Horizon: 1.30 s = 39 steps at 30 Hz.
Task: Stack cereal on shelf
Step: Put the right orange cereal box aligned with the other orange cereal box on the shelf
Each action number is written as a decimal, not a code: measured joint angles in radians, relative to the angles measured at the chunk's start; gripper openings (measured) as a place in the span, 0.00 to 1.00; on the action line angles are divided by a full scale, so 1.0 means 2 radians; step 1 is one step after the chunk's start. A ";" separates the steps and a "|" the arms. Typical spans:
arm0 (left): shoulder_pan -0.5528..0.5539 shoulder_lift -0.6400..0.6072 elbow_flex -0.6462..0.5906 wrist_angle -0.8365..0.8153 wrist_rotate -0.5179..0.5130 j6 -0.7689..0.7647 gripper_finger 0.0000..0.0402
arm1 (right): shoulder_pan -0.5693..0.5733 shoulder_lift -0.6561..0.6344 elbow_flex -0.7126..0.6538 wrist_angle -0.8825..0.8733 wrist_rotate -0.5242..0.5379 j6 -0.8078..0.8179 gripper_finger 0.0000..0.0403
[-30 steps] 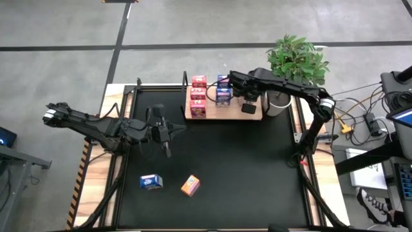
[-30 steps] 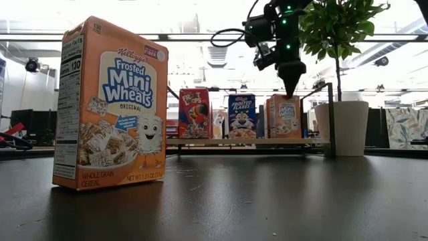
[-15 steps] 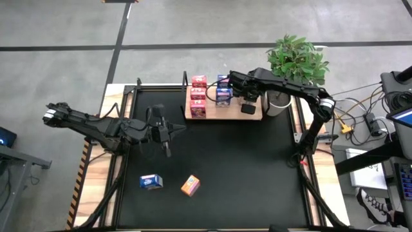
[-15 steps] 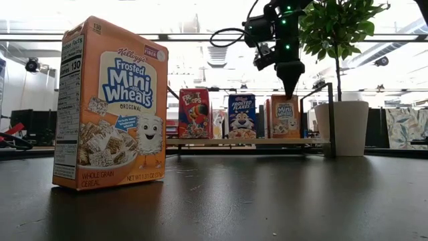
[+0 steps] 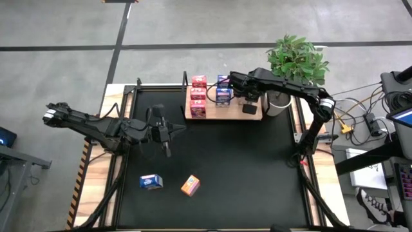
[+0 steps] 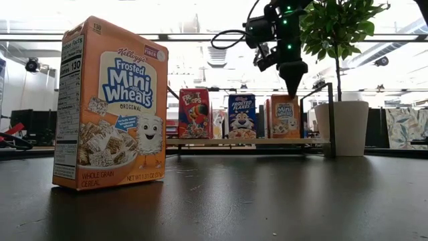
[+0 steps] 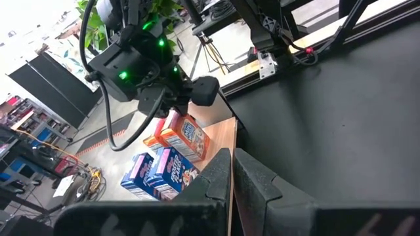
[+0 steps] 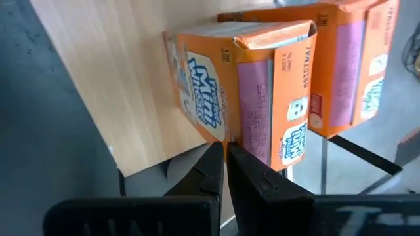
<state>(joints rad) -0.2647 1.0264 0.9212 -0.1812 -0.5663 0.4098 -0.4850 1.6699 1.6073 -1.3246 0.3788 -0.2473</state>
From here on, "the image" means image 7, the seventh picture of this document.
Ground dark floor mat orange edge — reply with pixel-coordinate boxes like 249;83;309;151
74;112;136;159

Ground floral print panel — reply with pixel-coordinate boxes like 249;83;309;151
45;34;99;94

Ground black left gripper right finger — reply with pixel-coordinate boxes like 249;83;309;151
232;147;420;236

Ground Frosted Flakes cereal box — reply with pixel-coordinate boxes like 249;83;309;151
120;152;161;201
146;146;201;201

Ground cluttered blue workbench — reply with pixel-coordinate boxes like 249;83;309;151
0;94;75;197

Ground yellow cable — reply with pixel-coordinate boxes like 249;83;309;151
81;165;106;196

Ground black partition panel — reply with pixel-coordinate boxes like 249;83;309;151
8;52;103;130

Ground Mini Wheats cereal box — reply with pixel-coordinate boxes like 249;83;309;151
142;117;171;151
159;109;211;164

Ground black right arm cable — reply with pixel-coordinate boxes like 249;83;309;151
78;0;167;152

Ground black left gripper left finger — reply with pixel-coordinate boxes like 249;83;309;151
53;147;232;236

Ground red box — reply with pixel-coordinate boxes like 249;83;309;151
54;155;80;177

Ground white plant pot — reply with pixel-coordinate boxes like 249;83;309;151
96;0;123;32

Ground green potted tree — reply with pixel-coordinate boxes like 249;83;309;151
77;0;184;53

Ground silver corner bracket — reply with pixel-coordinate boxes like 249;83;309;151
257;51;278;81

